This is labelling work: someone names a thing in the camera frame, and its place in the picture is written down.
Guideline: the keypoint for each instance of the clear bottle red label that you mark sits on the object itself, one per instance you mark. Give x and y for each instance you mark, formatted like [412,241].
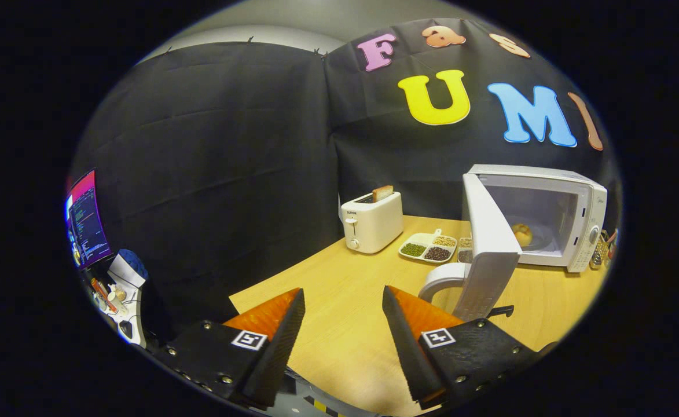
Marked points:
[612,243]

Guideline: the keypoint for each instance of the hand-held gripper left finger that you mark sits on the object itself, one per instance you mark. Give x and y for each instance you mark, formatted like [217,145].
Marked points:
[278,353]

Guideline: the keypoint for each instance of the white divided bean dish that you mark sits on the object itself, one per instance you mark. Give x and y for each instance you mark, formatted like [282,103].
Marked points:
[420,238]

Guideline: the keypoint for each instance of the computer monitor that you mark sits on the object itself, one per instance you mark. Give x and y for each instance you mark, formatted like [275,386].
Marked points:
[87,223]

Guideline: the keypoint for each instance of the toast slice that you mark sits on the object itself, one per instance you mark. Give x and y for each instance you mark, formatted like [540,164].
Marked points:
[382,193]

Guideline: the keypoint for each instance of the white toaster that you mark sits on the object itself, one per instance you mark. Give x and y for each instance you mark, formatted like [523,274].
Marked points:
[374,226]

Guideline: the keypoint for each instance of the black backdrop cloth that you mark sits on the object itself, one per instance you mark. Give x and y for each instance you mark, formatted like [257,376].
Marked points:
[212,174]

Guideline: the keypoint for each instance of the golden bread roll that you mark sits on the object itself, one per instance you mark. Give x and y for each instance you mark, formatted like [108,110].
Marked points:
[522,235]

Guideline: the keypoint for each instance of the white microwave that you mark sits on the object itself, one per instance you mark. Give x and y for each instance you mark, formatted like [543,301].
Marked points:
[490,243]

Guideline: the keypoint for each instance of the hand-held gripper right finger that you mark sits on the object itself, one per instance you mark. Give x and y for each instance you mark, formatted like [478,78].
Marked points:
[411,347]

